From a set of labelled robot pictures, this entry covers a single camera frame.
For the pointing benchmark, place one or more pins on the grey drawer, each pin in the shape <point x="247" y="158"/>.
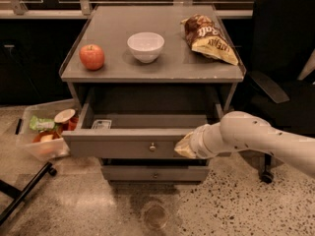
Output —
<point x="155" y="173"/>
<point x="148" y="131"/>

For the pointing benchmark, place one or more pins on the red apple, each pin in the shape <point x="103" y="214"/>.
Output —
<point x="92" y="56"/>

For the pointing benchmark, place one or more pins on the brown yellow chip bag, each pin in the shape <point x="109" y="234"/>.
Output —
<point x="204" y="36"/>

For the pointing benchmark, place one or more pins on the clear plastic storage bin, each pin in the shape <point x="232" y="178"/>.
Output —
<point x="44" y="145"/>

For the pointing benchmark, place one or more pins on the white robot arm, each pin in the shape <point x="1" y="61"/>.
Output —
<point x="240" y="131"/>

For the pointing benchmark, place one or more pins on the black office chair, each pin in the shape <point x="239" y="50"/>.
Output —
<point x="280" y="82"/>

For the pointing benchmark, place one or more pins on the grey lower drawer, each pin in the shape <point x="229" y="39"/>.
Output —
<point x="155" y="173"/>

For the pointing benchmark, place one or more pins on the metal railing frame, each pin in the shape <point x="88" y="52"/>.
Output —
<point x="82" y="0"/>

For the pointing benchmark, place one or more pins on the green snack bag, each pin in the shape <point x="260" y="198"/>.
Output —
<point x="41" y="124"/>

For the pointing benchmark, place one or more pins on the small white bowl in bin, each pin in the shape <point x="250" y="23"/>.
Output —
<point x="64" y="116"/>

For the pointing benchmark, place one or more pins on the grey top drawer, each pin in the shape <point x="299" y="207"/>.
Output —
<point x="148" y="131"/>

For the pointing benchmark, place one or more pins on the grey cabinet with glass top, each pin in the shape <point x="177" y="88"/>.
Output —
<point x="178" y="75"/>

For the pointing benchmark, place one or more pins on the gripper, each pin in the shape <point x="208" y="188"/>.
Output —
<point x="197" y="144"/>

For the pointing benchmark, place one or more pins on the black chair leg with caster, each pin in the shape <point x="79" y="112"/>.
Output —
<point x="17" y="195"/>

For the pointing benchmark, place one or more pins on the white ceramic bowl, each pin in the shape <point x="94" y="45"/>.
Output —
<point x="145" y="46"/>

